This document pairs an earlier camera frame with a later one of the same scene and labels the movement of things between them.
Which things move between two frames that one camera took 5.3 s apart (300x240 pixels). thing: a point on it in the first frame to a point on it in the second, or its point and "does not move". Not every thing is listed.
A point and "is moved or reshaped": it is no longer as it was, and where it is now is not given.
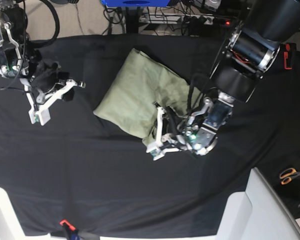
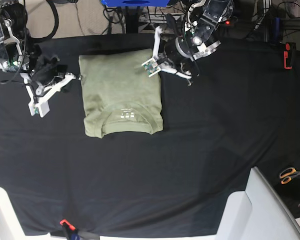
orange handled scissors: [287, 175] does not move
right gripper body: [171, 120] to [178, 52]
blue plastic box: [135, 3] does not move
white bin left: [5, 224] does not move
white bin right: [258, 213] does not move
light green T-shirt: [141, 83] is moved or reshaped
